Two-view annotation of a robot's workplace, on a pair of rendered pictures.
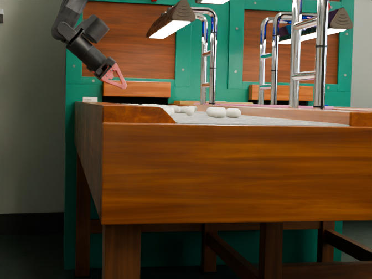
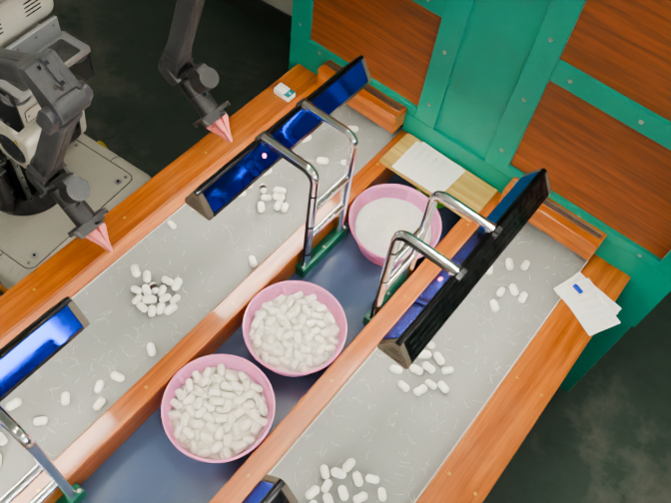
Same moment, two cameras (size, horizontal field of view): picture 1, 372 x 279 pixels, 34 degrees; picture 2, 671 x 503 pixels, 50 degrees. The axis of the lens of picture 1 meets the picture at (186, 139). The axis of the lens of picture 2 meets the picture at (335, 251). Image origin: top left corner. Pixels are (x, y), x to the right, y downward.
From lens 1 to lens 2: 2.42 m
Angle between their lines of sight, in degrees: 63
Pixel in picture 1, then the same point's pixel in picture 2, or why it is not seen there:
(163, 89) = (385, 121)
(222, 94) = (474, 163)
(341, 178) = not seen: outside the picture
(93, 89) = (319, 62)
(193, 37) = (457, 72)
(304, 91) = (580, 244)
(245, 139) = not seen: outside the picture
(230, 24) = (515, 88)
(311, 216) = not seen: outside the picture
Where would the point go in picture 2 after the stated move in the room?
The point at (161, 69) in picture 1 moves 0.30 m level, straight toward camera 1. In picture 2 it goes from (405, 86) to (330, 133)
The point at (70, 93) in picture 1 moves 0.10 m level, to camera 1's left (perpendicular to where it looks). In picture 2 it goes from (295, 52) to (276, 34)
